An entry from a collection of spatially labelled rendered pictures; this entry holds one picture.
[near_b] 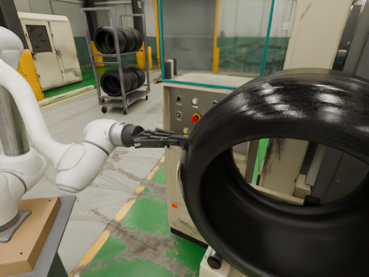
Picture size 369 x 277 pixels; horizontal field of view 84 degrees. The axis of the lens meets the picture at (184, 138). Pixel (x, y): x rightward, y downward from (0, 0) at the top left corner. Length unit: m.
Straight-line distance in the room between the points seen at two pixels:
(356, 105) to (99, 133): 0.69
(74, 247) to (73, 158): 1.38
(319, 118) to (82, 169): 0.64
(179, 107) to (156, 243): 1.14
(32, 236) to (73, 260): 0.81
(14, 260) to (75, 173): 0.52
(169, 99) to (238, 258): 0.93
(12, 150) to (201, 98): 0.96
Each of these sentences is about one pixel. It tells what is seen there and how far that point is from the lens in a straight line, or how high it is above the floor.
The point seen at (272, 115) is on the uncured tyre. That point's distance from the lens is 0.39.
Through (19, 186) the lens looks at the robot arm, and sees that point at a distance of 1.24.
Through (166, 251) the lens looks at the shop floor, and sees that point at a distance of 1.84.
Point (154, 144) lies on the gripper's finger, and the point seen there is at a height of 1.22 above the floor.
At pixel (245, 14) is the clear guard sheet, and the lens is 1.05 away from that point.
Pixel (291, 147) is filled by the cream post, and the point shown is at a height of 1.16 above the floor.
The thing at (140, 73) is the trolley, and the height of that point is 0.70.
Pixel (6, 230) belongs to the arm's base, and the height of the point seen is 0.75.
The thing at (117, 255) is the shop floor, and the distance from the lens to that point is 1.89.
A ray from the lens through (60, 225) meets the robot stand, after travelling 1.30.
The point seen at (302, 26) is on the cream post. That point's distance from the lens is 0.75.
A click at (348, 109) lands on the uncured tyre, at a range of 0.40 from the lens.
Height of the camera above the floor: 1.52
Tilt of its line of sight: 27 degrees down
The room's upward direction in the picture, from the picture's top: straight up
